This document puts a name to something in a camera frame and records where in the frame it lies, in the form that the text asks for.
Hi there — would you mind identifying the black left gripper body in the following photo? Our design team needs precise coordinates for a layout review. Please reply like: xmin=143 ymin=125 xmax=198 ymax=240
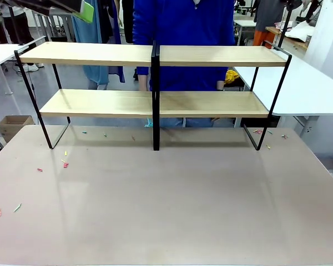
xmin=13 ymin=0 xmax=84 ymax=15

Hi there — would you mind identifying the person in light blue garment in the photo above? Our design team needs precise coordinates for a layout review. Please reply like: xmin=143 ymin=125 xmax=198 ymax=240
xmin=71 ymin=0 xmax=110 ymax=90

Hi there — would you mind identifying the person in dark trousers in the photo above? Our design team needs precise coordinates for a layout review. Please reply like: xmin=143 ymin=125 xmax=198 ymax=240
xmin=1 ymin=5 xmax=45 ymax=73

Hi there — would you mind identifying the white side table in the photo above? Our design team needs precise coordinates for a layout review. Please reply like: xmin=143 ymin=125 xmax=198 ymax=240
xmin=0 ymin=43 xmax=30 ymax=73
xmin=233 ymin=57 xmax=333 ymax=117

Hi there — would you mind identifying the person in blue sweater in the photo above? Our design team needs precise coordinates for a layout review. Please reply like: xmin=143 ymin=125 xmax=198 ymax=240
xmin=132 ymin=0 xmax=236 ymax=129

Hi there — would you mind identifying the cardboard box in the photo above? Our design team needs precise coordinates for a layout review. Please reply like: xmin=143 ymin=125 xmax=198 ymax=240
xmin=0 ymin=115 xmax=36 ymax=144

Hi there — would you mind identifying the yellow crumpled cloth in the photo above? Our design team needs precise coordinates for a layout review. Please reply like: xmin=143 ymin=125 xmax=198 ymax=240
xmin=224 ymin=69 xmax=240 ymax=84

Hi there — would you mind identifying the small white table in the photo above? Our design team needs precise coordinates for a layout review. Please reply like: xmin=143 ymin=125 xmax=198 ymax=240
xmin=234 ymin=18 xmax=257 ymax=47

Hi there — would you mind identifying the person in orange trousers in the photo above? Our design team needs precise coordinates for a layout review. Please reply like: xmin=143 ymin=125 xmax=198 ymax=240
xmin=253 ymin=0 xmax=284 ymax=47

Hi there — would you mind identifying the black stand pole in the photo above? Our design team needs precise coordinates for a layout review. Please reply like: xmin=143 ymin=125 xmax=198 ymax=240
xmin=277 ymin=0 xmax=295 ymax=48

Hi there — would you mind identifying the wooden work table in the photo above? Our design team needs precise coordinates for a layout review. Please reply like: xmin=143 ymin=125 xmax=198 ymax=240
xmin=265 ymin=21 xmax=316 ymax=50

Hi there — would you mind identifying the wooden two-tier shelf black frame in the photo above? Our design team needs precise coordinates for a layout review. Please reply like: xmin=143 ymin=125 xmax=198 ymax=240
xmin=13 ymin=35 xmax=159 ymax=150
xmin=152 ymin=40 xmax=292 ymax=152

